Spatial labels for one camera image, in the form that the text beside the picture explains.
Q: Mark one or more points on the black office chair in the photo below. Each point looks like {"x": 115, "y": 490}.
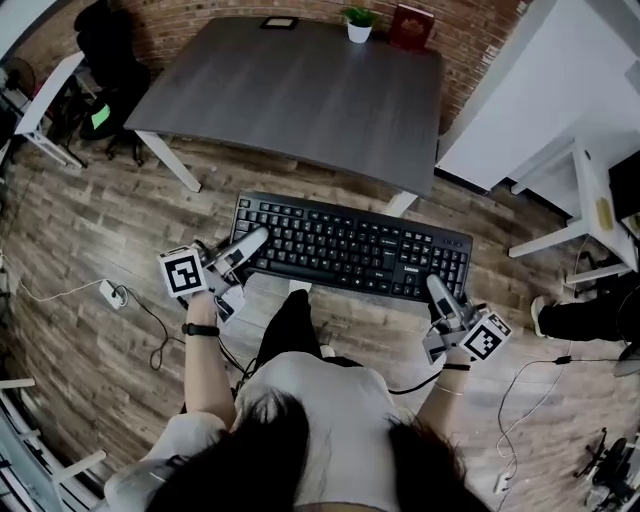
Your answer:
{"x": 112, "y": 60}

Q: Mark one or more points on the black picture frame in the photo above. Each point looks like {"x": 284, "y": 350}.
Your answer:
{"x": 279, "y": 23}

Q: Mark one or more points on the person's left forearm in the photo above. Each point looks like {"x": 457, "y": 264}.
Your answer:
{"x": 207, "y": 380}

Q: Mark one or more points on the white power strip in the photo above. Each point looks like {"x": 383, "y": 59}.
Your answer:
{"x": 111, "y": 295}

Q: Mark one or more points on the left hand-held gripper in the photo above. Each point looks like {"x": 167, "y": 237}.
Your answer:
{"x": 182, "y": 272}

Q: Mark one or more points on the green plant in white pot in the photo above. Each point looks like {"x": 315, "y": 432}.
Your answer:
{"x": 359, "y": 30}

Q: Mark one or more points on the white side desk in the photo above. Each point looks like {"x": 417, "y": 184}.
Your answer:
{"x": 45, "y": 95}

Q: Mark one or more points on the black metal stand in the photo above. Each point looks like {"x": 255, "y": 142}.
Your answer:
{"x": 612, "y": 465}

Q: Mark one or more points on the person's black trousers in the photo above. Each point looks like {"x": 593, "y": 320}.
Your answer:
{"x": 290, "y": 335}

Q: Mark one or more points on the dark wooden table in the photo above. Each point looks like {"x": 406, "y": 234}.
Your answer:
{"x": 300, "y": 100}

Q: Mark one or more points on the white desk with shelf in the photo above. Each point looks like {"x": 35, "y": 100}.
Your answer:
{"x": 590, "y": 200}

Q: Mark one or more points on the dark red book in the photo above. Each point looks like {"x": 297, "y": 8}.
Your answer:
{"x": 411, "y": 27}

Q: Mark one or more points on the white metal frame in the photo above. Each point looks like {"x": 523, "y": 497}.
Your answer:
{"x": 30, "y": 450}

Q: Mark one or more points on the black wristband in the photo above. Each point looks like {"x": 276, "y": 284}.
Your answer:
{"x": 200, "y": 330}

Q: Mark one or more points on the thin black wrist band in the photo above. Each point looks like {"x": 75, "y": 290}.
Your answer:
{"x": 456, "y": 367}

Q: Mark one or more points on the green paper sheet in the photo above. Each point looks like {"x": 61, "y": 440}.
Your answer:
{"x": 101, "y": 116}

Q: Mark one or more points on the person's right forearm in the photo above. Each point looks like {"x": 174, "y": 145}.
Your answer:
{"x": 445, "y": 407}

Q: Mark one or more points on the person's white shirt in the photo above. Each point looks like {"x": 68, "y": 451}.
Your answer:
{"x": 345, "y": 425}

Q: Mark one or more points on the black keyboard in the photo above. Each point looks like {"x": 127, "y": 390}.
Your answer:
{"x": 340, "y": 245}

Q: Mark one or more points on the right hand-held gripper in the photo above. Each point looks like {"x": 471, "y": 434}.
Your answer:
{"x": 485, "y": 336}

